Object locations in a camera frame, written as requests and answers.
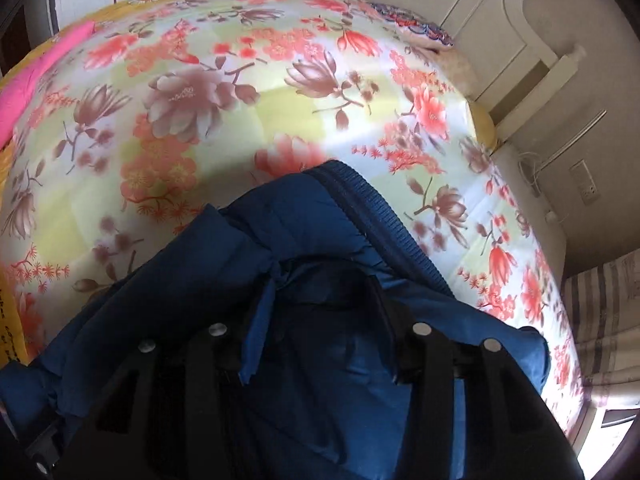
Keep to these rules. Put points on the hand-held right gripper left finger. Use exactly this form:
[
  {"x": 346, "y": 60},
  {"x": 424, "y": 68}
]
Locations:
[{"x": 200, "y": 375}]

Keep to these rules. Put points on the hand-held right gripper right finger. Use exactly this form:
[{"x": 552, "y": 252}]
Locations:
[{"x": 440, "y": 385}]

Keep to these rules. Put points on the blue padded jacket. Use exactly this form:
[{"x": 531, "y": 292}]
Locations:
[{"x": 280, "y": 240}]

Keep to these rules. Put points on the white nightstand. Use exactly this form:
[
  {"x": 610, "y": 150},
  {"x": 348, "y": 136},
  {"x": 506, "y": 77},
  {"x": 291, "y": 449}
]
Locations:
[{"x": 525, "y": 240}]

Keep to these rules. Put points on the striped curtain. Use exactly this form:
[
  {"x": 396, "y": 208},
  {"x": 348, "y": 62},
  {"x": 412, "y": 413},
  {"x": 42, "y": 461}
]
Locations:
[{"x": 605, "y": 320}]

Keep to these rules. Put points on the floral quilt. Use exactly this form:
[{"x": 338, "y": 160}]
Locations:
[{"x": 250, "y": 120}]

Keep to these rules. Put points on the yellow pillow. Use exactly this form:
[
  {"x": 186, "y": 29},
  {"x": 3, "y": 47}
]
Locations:
[{"x": 485, "y": 127}]

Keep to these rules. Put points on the pink cloth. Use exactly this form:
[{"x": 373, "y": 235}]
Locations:
[{"x": 35, "y": 70}]

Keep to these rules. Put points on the red blue patterned pillow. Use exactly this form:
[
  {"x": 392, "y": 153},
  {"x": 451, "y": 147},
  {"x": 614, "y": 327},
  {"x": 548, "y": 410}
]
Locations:
[{"x": 415, "y": 25}]

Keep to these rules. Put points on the yellow bedsheet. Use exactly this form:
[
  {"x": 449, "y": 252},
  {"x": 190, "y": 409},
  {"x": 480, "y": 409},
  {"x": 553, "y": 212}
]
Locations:
[{"x": 127, "y": 5}]

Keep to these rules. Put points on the white wooden headboard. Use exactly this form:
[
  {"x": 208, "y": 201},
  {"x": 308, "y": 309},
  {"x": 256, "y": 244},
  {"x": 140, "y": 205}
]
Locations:
[{"x": 460, "y": 5}]

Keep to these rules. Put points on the wall socket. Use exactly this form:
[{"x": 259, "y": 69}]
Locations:
[{"x": 585, "y": 184}]

